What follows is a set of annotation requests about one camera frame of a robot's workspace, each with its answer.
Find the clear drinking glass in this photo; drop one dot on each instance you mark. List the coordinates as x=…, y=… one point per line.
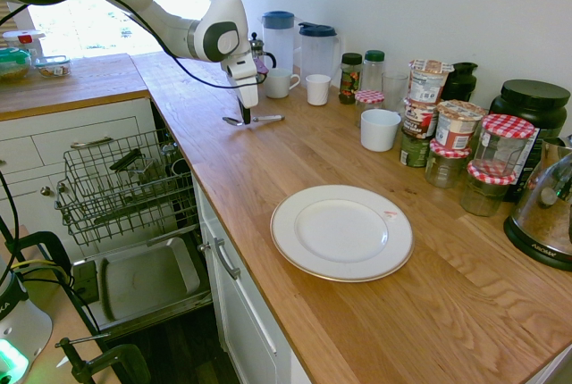
x=395, y=91

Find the clear pitcher with dark lid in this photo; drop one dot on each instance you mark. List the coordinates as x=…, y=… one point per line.
x=318, y=53

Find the large jar red checked lid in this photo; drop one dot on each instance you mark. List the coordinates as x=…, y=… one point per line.
x=502, y=147

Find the grey dishwasher door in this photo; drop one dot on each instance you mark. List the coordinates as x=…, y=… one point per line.
x=143, y=277

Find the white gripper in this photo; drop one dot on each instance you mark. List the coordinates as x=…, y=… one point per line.
x=245, y=76

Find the white plate with gold rim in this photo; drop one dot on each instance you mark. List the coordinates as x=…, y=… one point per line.
x=342, y=232

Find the green tin can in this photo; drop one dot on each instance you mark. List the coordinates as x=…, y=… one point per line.
x=413, y=149

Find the black protein powder tub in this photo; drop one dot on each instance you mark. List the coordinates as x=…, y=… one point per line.
x=534, y=102

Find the oatmeal cup with red label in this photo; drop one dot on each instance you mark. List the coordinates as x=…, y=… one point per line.
x=419, y=119

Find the round metal cabinet knob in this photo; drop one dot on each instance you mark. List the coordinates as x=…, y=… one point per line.
x=45, y=191

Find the white round bowl cup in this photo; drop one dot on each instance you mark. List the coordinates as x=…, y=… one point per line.
x=380, y=131

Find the steel electric kettle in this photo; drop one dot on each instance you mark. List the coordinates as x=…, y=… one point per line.
x=543, y=210

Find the dark mug in rack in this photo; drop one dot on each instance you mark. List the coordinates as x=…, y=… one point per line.
x=181, y=167

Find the black utensil in rack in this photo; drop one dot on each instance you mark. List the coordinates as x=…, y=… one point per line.
x=125, y=160

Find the spice jar with black lid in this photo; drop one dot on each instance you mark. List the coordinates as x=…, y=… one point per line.
x=350, y=78

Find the glass French press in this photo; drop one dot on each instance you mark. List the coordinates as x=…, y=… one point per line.
x=260, y=50

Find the oatmeal cup with foil lid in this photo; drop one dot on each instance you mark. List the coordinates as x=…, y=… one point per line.
x=458, y=127
x=428, y=82

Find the food container green lid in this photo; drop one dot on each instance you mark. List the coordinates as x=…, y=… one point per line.
x=13, y=64

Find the white cabinet door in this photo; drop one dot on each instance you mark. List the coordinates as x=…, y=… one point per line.
x=241, y=312

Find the white robot base green light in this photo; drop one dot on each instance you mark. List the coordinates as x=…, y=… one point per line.
x=20, y=330

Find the black shaker bottle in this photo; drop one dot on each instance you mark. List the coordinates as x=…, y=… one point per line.
x=460, y=82

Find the glass jar red checked lid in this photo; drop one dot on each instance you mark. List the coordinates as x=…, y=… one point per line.
x=447, y=165
x=485, y=194

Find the small jar red checked lid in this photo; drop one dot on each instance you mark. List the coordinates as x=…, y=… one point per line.
x=369, y=102

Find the white drawer cabinet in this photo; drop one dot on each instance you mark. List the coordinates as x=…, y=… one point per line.
x=49, y=129

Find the spice jar with green lid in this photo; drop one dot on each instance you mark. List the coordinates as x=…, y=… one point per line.
x=373, y=70

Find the white ribbed paper cup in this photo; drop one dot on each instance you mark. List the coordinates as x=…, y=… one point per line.
x=318, y=90

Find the small glass food container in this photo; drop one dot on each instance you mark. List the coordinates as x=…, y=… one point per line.
x=53, y=67

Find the food container white red lid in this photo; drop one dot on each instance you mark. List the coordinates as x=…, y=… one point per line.
x=24, y=40

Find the clear pitcher with blue lid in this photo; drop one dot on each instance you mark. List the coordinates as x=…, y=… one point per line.
x=278, y=40

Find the metal spoon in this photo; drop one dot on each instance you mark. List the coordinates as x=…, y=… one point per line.
x=263, y=119

